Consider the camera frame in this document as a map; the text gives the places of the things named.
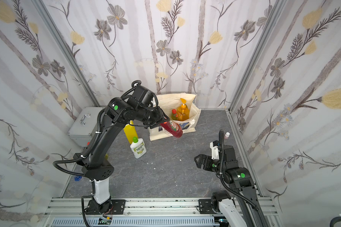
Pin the cream starry night tote bag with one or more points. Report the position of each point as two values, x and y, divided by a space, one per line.
168 102

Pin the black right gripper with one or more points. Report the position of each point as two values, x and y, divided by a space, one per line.
204 161

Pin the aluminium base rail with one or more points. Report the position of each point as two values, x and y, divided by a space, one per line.
133 212

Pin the large yellow pump soap bottle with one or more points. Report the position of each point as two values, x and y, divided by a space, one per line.
130 132

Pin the white bottle green cap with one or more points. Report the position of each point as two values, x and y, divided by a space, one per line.
138 147

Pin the orange pump soap bottle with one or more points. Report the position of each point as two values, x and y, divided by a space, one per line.
183 111

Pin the silver metal case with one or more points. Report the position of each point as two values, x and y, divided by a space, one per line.
84 127

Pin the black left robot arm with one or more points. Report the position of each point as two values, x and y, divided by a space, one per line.
91 163

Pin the small blue object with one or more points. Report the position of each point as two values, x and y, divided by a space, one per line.
77 178

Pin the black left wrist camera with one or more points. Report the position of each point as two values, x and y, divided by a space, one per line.
142 97

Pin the red dish soap bottle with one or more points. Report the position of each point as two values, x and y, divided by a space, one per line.
172 128

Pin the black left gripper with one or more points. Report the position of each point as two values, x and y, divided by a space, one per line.
160 118

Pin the small pink white-capped jar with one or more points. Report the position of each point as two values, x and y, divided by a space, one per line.
226 136

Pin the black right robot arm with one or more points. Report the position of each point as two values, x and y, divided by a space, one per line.
238 203

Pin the yellow-green dish soap red cap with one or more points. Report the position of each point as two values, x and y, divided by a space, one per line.
174 115

